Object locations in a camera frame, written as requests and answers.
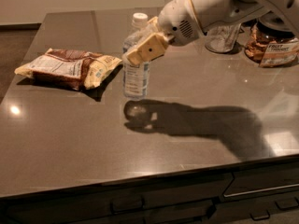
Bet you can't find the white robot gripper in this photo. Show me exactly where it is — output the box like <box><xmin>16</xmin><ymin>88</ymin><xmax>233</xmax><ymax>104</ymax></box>
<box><xmin>122</xmin><ymin>0</ymin><xmax>203</xmax><ymax>66</ymax></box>

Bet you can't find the clear blue-labelled plastic water bottle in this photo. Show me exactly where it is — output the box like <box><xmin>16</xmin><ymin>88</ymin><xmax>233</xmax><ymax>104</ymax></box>
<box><xmin>122</xmin><ymin>13</ymin><xmax>150</xmax><ymax>100</ymax></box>

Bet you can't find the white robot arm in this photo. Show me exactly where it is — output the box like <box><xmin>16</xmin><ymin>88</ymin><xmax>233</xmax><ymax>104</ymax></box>
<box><xmin>123</xmin><ymin>0</ymin><xmax>299</xmax><ymax>66</ymax></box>

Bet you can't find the brown chip bag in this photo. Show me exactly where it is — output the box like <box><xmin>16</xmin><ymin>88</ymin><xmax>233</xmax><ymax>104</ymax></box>
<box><xmin>15</xmin><ymin>49</ymin><xmax>121</xmax><ymax>91</ymax></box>

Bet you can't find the brown snack bag with label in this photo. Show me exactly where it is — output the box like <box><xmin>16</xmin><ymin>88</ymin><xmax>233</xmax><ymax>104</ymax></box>
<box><xmin>245</xmin><ymin>21</ymin><xmax>299</xmax><ymax>67</ymax></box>

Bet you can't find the dark cabinet drawer left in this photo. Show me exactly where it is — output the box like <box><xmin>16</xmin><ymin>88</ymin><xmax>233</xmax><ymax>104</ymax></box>
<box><xmin>1</xmin><ymin>174</ymin><xmax>233</xmax><ymax>224</ymax></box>

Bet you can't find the dark cabinet drawer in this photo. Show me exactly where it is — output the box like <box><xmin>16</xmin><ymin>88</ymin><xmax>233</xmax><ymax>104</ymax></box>
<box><xmin>1</xmin><ymin>174</ymin><xmax>233</xmax><ymax>224</ymax></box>
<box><xmin>212</xmin><ymin>162</ymin><xmax>299</xmax><ymax>222</ymax></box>

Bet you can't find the dark cabinet drawer right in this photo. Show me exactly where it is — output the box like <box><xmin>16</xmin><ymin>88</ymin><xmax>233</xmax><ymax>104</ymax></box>
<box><xmin>212</xmin><ymin>162</ymin><xmax>299</xmax><ymax>222</ymax></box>

